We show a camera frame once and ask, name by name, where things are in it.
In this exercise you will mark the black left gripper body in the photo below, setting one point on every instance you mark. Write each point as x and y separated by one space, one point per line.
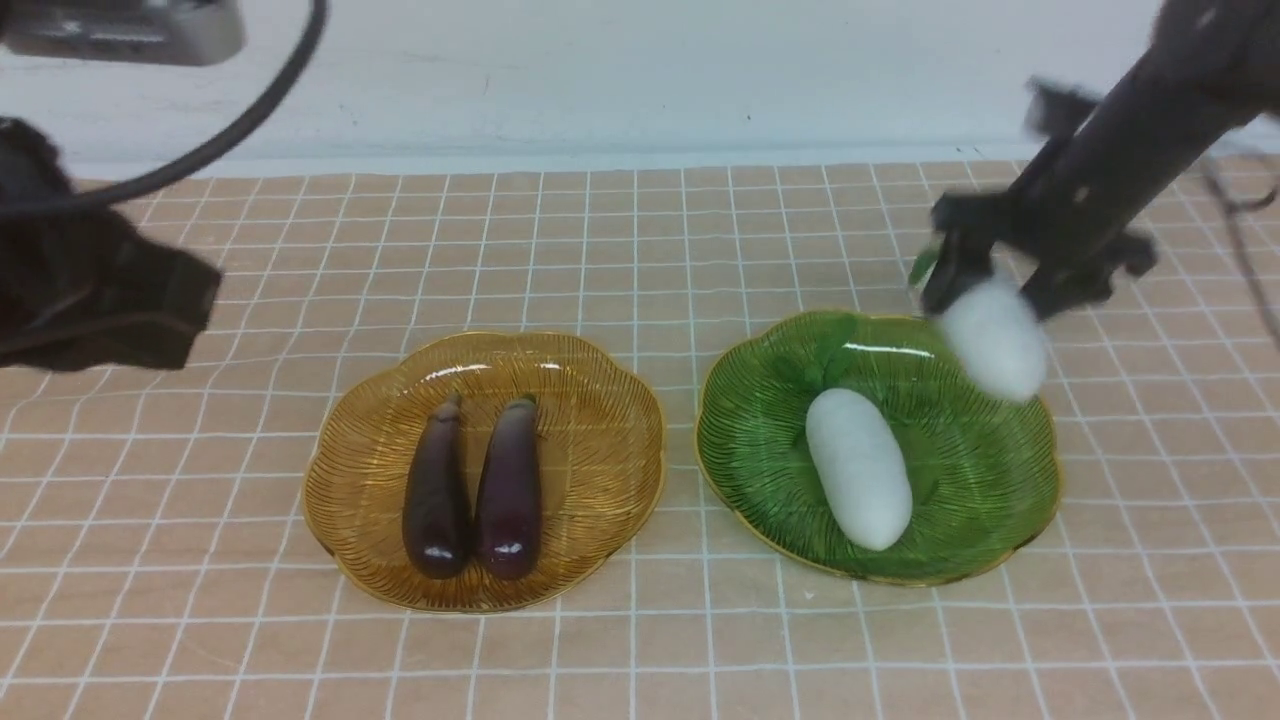
90 289

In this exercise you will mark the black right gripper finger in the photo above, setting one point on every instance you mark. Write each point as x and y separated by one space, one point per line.
963 262
1055 289

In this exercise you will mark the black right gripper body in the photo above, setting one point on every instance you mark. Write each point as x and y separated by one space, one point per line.
1073 203

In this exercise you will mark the white radish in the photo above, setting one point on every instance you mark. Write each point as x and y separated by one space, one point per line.
994 333
858 461

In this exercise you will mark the purple eggplant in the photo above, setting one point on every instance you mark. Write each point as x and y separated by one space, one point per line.
436 517
509 511

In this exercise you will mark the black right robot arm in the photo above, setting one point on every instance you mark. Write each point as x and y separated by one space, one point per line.
1210 67

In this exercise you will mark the green glass plate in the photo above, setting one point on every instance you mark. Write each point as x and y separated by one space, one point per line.
985 475

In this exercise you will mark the checkered beige tablecloth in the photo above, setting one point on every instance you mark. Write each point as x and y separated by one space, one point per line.
156 564

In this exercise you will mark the amber glass plate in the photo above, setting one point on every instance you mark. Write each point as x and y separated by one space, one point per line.
601 461

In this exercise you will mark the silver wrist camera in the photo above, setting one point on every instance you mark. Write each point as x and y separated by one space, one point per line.
173 33

